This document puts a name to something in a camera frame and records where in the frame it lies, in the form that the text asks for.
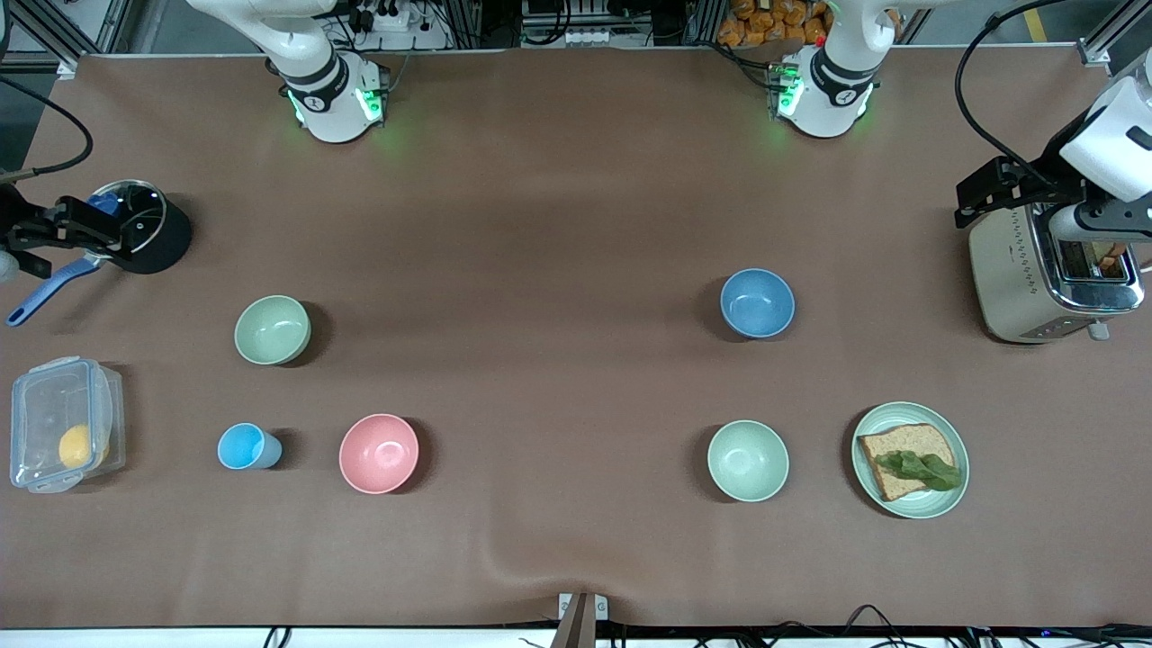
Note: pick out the brown table cloth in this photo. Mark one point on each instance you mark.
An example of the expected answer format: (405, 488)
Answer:
(576, 405)

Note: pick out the metal table clamp bracket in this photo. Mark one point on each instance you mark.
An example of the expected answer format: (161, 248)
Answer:
(582, 612)

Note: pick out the light blue cup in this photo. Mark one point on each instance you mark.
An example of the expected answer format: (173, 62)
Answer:
(241, 446)

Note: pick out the pink bowl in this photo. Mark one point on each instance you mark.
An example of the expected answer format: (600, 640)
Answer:
(379, 454)

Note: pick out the aluminium frame profile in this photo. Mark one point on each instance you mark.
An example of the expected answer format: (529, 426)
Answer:
(1093, 52)
(112, 22)

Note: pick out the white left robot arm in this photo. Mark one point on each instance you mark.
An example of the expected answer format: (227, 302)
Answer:
(1116, 135)

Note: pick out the blue bowl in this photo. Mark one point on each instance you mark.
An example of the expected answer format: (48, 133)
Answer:
(758, 303)

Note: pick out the beige steel toaster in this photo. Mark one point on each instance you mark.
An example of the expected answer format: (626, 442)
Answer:
(1008, 270)

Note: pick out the pale green bowl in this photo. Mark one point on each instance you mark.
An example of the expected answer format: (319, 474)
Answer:
(747, 461)

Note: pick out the glass lid with blue knob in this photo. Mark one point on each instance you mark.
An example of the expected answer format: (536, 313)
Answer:
(144, 211)

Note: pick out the brown bread slice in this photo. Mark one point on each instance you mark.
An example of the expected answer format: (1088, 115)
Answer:
(900, 445)

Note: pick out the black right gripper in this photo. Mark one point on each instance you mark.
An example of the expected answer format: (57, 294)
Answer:
(16, 225)

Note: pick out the clear plastic lidded container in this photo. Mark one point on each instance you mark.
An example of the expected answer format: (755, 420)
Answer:
(45, 405)

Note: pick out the green lettuce leaf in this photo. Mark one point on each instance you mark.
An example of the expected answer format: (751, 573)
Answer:
(927, 470)

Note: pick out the bag of orange snacks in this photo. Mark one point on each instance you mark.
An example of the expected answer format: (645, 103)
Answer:
(765, 22)

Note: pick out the yellow lemon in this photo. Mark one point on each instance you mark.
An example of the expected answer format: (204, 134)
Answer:
(76, 446)

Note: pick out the white power strip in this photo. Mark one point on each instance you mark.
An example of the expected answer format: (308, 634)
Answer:
(396, 22)

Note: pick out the brown toast slice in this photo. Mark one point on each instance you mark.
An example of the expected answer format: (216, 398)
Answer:
(1109, 261)

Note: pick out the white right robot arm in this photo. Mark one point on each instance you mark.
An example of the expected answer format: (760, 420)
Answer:
(328, 99)

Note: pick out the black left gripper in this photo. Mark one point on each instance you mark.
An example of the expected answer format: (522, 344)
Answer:
(1047, 181)

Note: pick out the pale green plate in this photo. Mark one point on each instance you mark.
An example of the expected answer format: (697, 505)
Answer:
(909, 504)

